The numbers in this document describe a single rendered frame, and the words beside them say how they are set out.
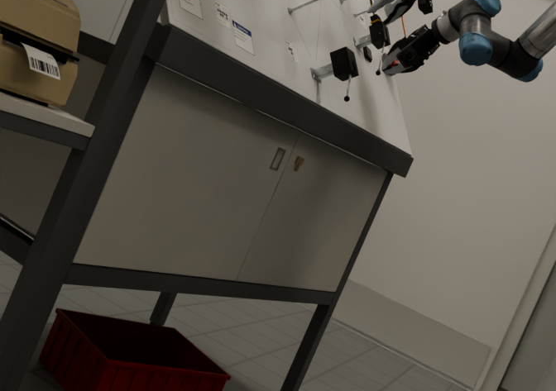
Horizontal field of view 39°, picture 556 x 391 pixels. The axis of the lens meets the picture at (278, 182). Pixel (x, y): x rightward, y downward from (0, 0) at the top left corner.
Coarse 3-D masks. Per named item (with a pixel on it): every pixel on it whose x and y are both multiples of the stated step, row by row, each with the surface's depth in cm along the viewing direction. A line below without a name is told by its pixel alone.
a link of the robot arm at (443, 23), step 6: (444, 12) 199; (438, 18) 200; (444, 18) 198; (438, 24) 199; (444, 24) 197; (450, 24) 196; (438, 30) 200; (444, 30) 198; (450, 30) 197; (444, 36) 199; (450, 36) 199; (456, 36) 198
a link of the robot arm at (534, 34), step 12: (552, 12) 181; (540, 24) 184; (552, 24) 182; (528, 36) 187; (540, 36) 184; (552, 36) 183; (516, 48) 189; (528, 48) 187; (540, 48) 186; (552, 48) 187; (504, 60) 189; (516, 60) 190; (528, 60) 189; (540, 60) 192; (504, 72) 194; (516, 72) 192; (528, 72) 192
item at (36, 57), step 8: (32, 48) 119; (32, 56) 117; (40, 56) 119; (48, 56) 121; (32, 64) 116; (40, 64) 118; (48, 64) 120; (56, 64) 122; (40, 72) 117; (48, 72) 119; (56, 72) 121
